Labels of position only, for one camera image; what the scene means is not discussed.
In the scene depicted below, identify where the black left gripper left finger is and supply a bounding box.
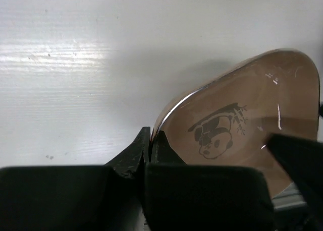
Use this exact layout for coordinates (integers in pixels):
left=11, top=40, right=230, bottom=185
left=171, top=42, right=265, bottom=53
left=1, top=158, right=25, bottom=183
left=1, top=127, right=150, bottom=230

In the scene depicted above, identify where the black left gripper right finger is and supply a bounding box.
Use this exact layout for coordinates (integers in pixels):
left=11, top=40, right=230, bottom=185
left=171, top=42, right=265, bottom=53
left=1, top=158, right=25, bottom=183
left=143, top=132, right=275, bottom=230

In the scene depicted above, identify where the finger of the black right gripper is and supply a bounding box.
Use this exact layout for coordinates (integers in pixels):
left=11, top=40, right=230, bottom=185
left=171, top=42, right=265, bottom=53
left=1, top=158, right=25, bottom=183
left=266, top=133, right=323, bottom=206

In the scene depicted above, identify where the brown plate front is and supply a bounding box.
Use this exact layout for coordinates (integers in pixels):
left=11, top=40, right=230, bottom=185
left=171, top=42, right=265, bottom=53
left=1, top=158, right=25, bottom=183
left=151, top=49, right=320, bottom=196

